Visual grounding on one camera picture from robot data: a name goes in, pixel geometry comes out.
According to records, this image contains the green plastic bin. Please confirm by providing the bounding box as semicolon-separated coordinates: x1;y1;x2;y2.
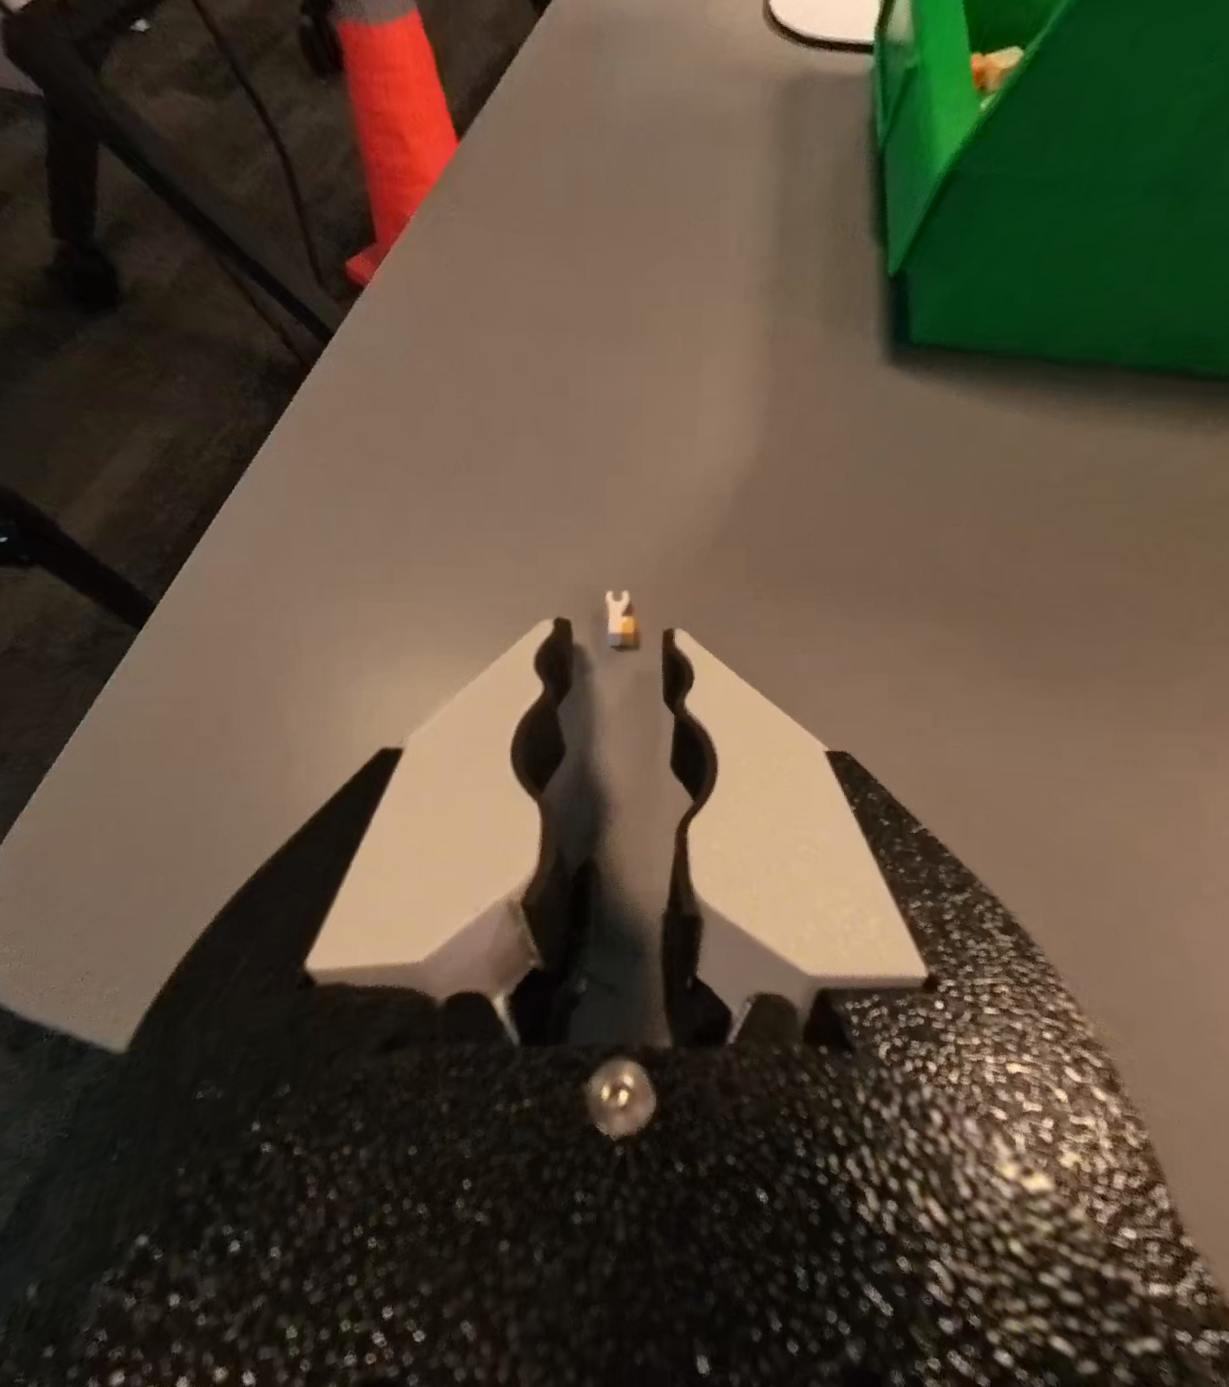
871;0;1229;390

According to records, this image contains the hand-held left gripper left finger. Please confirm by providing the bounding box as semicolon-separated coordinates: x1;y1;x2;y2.
304;617;576;1026

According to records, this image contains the black cable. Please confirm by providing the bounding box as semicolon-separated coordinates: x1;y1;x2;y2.
190;0;328;273

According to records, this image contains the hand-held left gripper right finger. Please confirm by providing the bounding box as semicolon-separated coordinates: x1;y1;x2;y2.
660;628;932;1011

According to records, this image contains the orange traffic cone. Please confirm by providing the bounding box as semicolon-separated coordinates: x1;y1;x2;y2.
335;0;461;287

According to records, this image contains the black screen stand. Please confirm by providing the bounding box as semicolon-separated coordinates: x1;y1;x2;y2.
1;0;349;364

